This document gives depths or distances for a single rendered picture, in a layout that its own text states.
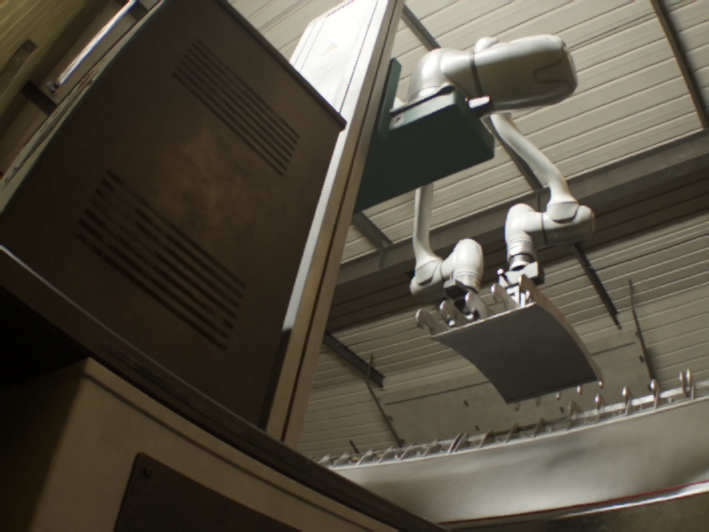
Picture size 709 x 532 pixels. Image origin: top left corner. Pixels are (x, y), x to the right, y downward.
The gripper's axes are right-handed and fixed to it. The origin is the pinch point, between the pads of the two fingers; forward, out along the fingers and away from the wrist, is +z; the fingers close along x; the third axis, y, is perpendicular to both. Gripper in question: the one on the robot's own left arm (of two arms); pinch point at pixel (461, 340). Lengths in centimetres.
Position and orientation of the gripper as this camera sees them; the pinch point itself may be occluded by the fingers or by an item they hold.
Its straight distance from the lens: 187.8
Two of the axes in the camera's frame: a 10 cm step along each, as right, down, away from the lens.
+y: 6.5, 5.4, 5.3
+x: -7.4, 3.0, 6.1
